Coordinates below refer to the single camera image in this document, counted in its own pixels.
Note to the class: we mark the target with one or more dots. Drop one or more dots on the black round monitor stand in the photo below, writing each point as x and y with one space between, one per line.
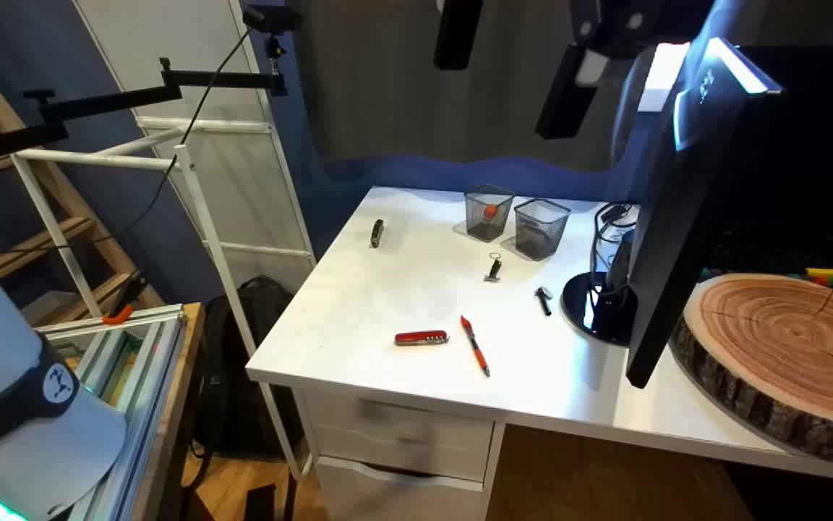
598 308

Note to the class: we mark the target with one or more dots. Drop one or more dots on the wooden ladder frame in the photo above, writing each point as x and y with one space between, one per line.
58 206

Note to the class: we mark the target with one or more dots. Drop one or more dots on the white ladder shelf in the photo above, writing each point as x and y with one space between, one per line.
196 183

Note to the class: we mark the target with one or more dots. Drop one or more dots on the large gray curtain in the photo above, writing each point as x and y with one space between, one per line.
388 77

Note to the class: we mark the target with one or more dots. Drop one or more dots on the empty gray mesh pen holder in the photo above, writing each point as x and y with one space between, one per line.
540 229

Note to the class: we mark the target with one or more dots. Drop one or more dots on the white desk drawer unit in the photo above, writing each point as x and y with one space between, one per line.
398 439

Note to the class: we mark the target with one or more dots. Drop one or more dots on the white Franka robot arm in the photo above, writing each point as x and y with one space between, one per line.
12 387

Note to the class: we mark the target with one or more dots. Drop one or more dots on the black backpack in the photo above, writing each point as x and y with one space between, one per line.
243 378

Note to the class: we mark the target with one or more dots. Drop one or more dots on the stack of framed panels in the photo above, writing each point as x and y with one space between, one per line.
136 387

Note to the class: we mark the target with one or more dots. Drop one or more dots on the black computer monitor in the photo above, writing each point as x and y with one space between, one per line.
696 193

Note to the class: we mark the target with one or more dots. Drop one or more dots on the small orange clamp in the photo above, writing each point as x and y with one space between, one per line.
119 316

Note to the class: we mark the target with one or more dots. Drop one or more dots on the short black marker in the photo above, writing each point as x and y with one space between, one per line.
543 303

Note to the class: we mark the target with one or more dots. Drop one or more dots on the colourful small blocks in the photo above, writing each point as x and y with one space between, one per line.
823 275

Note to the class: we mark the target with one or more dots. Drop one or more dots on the red pocket knife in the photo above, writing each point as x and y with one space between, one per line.
420 337

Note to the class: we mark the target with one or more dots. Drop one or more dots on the black camera on boom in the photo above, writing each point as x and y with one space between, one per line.
274 19

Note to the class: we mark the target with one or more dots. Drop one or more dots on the red pen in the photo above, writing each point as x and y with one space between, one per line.
476 346

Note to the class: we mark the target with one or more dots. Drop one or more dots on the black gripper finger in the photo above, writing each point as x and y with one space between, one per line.
457 31
569 90

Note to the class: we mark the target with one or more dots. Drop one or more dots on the round wood slab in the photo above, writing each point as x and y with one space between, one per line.
783 356

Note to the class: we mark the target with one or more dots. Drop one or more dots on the mesh pen holder with orange item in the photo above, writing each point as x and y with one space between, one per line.
486 206

